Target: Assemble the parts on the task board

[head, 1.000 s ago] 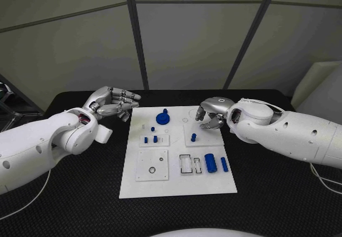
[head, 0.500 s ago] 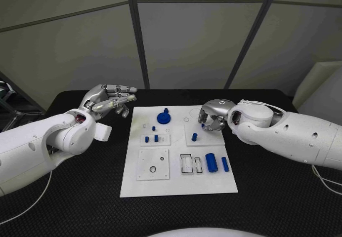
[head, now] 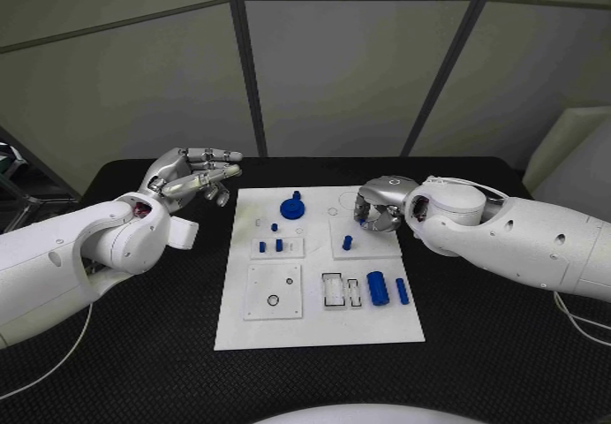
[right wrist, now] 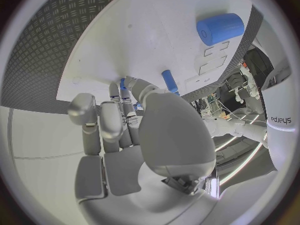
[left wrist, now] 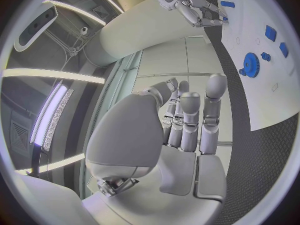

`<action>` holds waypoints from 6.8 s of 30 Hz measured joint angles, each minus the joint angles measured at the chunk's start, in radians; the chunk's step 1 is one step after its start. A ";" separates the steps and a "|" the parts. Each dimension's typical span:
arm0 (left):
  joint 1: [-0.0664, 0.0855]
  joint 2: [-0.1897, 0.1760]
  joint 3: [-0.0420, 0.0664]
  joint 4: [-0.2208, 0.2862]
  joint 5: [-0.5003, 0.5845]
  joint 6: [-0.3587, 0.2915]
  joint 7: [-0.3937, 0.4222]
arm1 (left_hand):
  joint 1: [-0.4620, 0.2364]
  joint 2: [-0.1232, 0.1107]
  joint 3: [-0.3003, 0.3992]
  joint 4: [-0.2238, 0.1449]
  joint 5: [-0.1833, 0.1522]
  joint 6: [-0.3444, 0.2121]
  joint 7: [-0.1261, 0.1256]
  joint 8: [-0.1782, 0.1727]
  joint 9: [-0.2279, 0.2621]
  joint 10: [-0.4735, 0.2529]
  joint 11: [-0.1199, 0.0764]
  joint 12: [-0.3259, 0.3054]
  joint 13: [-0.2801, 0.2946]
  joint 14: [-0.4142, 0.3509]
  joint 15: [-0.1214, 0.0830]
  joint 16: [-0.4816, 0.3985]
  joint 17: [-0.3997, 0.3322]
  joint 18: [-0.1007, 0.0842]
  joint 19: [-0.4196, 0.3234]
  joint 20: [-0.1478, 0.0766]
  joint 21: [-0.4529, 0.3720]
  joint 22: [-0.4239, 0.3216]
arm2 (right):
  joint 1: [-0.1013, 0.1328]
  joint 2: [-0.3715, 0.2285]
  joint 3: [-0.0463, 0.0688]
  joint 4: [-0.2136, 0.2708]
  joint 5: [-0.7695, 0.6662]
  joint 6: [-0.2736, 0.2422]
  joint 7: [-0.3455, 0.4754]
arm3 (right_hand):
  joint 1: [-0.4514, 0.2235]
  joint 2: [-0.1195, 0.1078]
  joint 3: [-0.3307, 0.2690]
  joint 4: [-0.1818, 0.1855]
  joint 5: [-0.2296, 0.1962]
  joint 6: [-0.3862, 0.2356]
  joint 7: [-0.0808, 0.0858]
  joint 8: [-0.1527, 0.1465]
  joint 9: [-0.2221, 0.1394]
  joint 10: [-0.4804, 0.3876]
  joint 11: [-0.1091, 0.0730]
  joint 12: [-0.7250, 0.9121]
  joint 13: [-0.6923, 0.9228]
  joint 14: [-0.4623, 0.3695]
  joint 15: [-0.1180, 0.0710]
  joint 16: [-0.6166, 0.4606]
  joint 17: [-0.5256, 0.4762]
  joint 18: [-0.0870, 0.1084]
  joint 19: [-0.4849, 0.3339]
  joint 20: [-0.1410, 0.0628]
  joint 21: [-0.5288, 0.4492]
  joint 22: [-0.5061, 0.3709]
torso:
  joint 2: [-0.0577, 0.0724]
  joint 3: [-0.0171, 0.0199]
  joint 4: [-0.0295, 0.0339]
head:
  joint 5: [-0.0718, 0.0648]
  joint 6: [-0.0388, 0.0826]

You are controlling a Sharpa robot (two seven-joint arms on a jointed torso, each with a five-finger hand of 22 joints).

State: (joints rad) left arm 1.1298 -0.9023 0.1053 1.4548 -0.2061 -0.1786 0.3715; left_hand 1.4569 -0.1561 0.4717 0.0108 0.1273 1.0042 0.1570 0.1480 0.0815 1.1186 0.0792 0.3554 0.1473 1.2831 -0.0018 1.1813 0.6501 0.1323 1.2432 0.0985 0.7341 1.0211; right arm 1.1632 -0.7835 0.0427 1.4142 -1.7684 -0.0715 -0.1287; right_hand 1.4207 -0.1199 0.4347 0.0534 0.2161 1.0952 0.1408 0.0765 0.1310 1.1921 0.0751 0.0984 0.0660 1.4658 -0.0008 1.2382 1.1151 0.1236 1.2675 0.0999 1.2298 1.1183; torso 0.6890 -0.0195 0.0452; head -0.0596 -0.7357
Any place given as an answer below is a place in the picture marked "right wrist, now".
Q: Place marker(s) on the small blue peg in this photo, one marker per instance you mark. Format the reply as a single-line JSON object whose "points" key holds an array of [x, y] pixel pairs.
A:
{"points": [[122, 84]]}

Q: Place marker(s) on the white task board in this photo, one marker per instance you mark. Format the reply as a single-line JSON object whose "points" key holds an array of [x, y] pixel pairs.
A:
{"points": [[145, 41]]}

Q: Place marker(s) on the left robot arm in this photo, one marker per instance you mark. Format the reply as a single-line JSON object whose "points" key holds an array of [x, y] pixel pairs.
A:
{"points": [[246, 131]]}

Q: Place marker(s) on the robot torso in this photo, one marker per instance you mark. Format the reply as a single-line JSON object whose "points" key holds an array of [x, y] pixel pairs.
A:
{"points": [[278, 101]]}

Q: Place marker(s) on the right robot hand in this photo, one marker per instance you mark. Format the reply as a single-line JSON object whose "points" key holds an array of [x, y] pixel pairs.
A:
{"points": [[173, 135]]}

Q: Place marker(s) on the large blue cylinder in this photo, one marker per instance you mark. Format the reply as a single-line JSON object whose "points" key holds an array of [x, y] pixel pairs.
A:
{"points": [[222, 28]]}

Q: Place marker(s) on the long blue peg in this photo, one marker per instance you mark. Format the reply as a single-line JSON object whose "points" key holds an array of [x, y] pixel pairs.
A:
{"points": [[170, 81]]}

